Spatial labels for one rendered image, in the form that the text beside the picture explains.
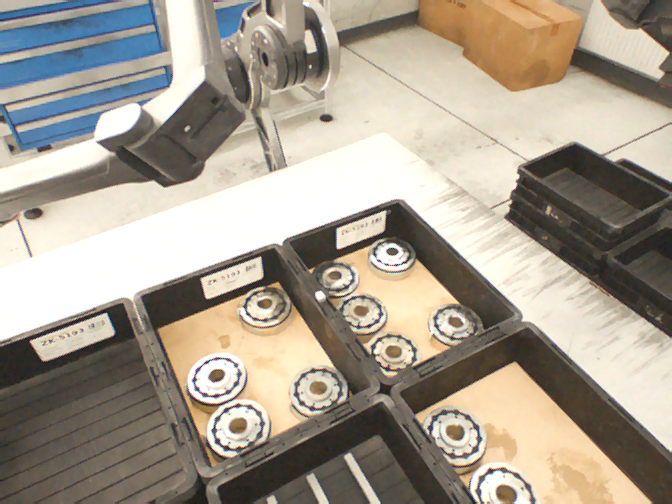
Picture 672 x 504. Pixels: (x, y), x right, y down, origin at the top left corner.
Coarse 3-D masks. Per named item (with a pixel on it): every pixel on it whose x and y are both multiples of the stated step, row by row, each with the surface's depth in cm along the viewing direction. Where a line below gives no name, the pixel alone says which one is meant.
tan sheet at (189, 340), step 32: (192, 320) 108; (224, 320) 108; (192, 352) 103; (224, 352) 103; (256, 352) 103; (288, 352) 103; (320, 352) 103; (256, 384) 98; (288, 384) 98; (192, 416) 93; (288, 416) 93
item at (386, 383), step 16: (368, 208) 118; (384, 208) 119; (336, 224) 114; (288, 240) 110; (304, 272) 104; (320, 288) 101; (496, 288) 101; (512, 304) 98; (336, 320) 95; (512, 320) 95; (352, 336) 93; (368, 352) 90; (448, 352) 90; (416, 368) 88; (384, 384) 86
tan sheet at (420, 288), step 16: (352, 256) 121; (368, 272) 118; (416, 272) 118; (368, 288) 114; (384, 288) 114; (400, 288) 114; (416, 288) 114; (432, 288) 114; (384, 304) 111; (400, 304) 111; (416, 304) 111; (432, 304) 111; (400, 320) 108; (416, 320) 108; (416, 336) 105; (432, 352) 103
